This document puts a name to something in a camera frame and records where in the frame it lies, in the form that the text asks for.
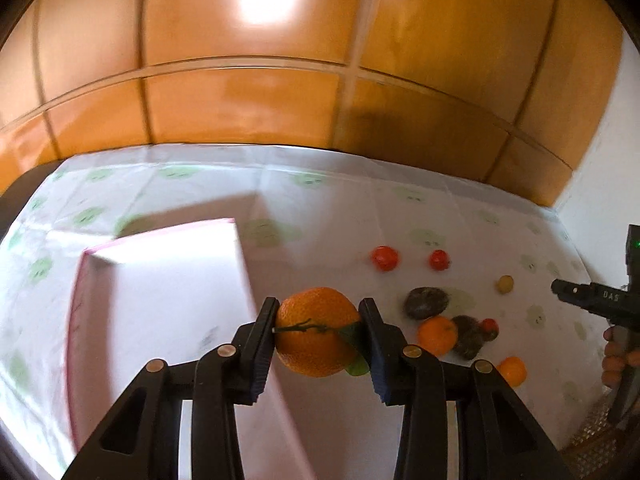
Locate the medium orange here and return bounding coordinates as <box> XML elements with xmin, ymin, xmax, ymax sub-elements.
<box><xmin>416</xmin><ymin>315</ymin><xmax>458</xmax><ymax>358</ymax></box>

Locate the small orange tangerine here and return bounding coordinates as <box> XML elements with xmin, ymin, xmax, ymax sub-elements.
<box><xmin>497</xmin><ymin>356</ymin><xmax>528</xmax><ymax>388</ymax></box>

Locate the person's right hand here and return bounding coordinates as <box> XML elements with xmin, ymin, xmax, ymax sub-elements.
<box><xmin>601</xmin><ymin>327</ymin><xmax>640</xmax><ymax>389</ymax></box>

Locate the small yellow fruit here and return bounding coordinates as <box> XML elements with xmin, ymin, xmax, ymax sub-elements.
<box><xmin>496</xmin><ymin>275</ymin><xmax>514</xmax><ymax>295</ymax></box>

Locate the dark brown kiwi fruit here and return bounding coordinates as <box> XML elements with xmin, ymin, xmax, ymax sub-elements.
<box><xmin>451</xmin><ymin>315</ymin><xmax>485</xmax><ymax>361</ymax></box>

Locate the red tomato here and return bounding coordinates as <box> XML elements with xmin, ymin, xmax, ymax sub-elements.
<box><xmin>370</xmin><ymin>245</ymin><xmax>400</xmax><ymax>272</ymax></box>
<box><xmin>428</xmin><ymin>249</ymin><xmax>450</xmax><ymax>272</ymax></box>

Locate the pink white shallow box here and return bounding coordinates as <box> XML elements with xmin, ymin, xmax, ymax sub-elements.
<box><xmin>66</xmin><ymin>218</ymin><xmax>314</xmax><ymax>479</ymax></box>

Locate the dark avocado fruit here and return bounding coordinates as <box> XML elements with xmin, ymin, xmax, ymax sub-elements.
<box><xmin>402</xmin><ymin>287</ymin><xmax>449</xmax><ymax>321</ymax></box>

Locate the white cloud-print tablecloth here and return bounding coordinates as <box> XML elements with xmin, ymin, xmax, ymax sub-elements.
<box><xmin>1</xmin><ymin>145</ymin><xmax>604</xmax><ymax>479</ymax></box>

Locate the wooden wardrobe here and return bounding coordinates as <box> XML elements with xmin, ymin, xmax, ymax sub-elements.
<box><xmin>1</xmin><ymin>0</ymin><xmax>625</xmax><ymax>206</ymax></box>

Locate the large orange with leaf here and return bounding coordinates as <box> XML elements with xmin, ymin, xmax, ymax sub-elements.
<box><xmin>274</xmin><ymin>287</ymin><xmax>368</xmax><ymax>378</ymax></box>

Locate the small red apple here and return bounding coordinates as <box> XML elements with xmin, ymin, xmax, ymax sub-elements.
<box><xmin>480</xmin><ymin>318</ymin><xmax>499</xmax><ymax>341</ymax></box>

